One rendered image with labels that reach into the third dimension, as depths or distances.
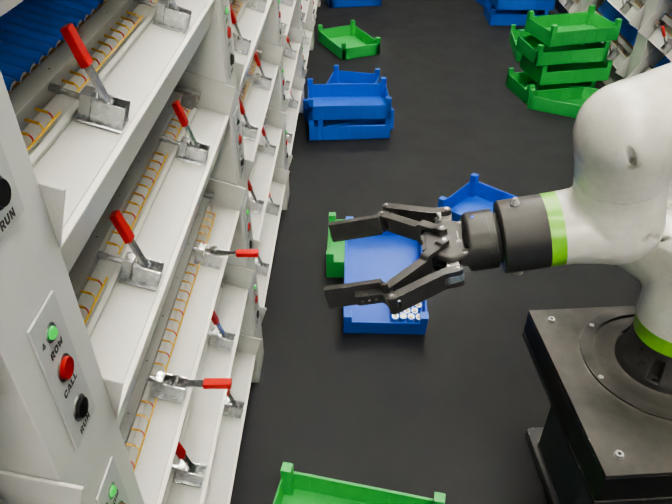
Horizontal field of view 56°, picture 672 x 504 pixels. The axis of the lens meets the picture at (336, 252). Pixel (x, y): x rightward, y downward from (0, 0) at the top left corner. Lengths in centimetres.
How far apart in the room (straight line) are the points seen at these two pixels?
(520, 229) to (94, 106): 48
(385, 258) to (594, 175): 101
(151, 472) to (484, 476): 75
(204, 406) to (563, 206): 63
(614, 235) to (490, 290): 97
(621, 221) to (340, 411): 82
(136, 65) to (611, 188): 53
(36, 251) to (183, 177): 46
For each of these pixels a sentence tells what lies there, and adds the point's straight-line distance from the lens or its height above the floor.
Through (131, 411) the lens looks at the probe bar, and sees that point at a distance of 80.
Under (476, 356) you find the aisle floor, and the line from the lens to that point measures 155.
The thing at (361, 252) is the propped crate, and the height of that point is 8.
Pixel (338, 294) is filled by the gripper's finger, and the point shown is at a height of 60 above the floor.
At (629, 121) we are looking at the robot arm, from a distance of 71.
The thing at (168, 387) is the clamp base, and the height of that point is 49.
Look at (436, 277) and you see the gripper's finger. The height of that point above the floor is 63.
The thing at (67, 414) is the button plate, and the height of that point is 74.
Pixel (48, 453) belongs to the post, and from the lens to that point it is 49.
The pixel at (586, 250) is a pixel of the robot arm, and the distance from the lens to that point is 80.
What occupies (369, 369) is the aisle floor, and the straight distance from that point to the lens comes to 149.
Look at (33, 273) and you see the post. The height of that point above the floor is 85.
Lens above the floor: 110
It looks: 37 degrees down
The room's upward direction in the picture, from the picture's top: straight up
